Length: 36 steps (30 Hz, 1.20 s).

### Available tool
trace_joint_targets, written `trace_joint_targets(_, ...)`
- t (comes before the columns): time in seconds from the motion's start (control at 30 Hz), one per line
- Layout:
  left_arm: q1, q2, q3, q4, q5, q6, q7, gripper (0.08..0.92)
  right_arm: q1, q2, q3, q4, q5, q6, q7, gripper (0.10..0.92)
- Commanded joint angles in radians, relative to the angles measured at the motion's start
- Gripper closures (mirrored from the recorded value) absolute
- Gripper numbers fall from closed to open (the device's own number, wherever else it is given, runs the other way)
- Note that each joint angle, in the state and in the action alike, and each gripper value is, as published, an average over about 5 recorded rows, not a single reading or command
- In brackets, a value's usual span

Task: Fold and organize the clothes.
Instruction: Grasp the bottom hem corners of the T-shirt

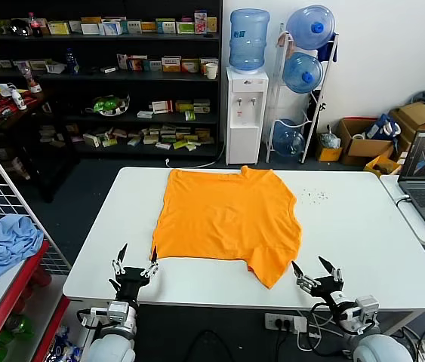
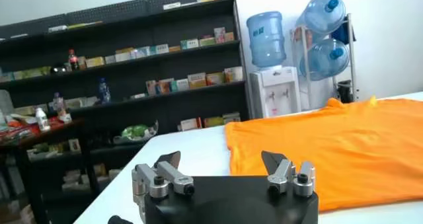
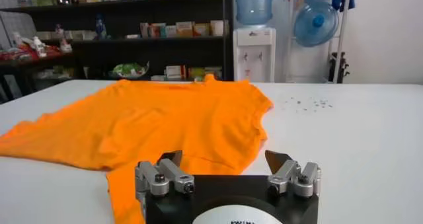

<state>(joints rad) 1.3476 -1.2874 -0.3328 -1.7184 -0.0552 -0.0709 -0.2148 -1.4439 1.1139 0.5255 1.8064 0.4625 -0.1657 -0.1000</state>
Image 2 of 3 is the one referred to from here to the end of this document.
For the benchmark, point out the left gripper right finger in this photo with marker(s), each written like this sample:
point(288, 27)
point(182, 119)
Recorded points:
point(281, 175)

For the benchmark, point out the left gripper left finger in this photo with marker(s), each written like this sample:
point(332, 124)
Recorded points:
point(165, 175)

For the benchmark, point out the orange t-shirt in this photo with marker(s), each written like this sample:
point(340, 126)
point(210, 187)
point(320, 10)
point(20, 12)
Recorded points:
point(330, 146)

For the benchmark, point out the basket of green packets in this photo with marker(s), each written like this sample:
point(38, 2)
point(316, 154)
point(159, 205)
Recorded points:
point(135, 133)

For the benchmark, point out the white red medicine box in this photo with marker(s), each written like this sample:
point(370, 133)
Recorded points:
point(190, 124)

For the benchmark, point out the yellow green medicine box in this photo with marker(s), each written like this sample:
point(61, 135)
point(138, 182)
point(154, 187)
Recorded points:
point(213, 122)

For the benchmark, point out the white water dispenser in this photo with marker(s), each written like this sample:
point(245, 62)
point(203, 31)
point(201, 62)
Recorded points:
point(274, 93)

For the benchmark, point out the flat white medicine box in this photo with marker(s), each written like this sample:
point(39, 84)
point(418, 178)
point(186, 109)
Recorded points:
point(137, 96)
point(172, 6)

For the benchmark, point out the white pink medicine box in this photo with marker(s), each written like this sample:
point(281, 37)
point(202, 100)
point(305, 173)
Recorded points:
point(151, 88)

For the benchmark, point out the red orange medicine box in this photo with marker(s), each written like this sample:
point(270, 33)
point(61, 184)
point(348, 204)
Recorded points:
point(164, 86)

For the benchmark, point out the yellow orange medicine box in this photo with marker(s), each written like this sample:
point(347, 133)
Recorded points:
point(197, 80)

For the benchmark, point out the blue drink bottle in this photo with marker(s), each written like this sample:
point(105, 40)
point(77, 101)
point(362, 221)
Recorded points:
point(104, 91)

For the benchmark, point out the black box-shaped device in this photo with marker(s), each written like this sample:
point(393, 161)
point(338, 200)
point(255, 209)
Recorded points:
point(345, 91)

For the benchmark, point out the orange white medicine box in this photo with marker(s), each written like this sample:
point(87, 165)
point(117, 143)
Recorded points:
point(215, 78)

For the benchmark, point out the blue white medicine box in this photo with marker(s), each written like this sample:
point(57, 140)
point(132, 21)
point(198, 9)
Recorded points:
point(140, 52)

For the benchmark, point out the clear bottle pink label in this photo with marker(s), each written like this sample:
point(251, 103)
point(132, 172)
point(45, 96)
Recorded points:
point(59, 104)

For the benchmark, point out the white bottle green label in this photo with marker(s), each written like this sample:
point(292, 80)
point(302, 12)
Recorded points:
point(42, 121)

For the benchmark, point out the blue water jug with label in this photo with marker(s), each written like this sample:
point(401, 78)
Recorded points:
point(266, 40)

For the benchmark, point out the white metal jug rack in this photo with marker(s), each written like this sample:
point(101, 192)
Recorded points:
point(351, 53)

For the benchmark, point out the cola bottle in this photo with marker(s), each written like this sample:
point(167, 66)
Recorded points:
point(73, 61)

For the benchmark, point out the black shelving unit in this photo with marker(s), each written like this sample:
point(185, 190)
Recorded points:
point(198, 20)

